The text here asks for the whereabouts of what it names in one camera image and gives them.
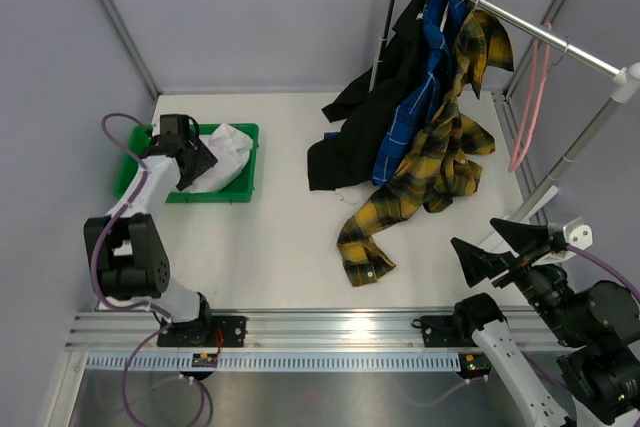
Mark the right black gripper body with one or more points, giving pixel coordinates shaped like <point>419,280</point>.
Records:
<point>544,285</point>

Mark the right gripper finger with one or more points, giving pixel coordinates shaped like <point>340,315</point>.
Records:
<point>530,242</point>
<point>477,264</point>

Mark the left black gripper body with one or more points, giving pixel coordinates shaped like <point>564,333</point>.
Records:
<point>201,161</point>

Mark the white shirt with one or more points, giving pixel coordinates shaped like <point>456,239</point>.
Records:
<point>232,149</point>

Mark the pink hanger with metal hook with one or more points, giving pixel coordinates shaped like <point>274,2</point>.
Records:
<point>538,77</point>

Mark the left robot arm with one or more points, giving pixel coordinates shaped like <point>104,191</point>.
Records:
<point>129,266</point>

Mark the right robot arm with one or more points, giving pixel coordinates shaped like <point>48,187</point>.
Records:
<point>588,306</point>

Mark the yellow plaid shirt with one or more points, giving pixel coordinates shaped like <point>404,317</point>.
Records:
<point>437,168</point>

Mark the black shirt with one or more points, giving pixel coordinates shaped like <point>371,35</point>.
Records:
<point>347,158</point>

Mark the blue plaid shirt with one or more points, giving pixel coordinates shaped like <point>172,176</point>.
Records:
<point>439,24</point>

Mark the green plastic tray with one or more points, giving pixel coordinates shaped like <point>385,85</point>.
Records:
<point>239,190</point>

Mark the metal clothes rack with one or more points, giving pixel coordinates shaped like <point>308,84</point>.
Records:
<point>625,83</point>

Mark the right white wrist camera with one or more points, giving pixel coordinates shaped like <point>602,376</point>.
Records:
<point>569,230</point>

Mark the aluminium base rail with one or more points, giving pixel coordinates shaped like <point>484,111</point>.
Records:
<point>358,330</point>

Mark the white slotted cable duct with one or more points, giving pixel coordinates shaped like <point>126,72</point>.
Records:
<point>276,362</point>

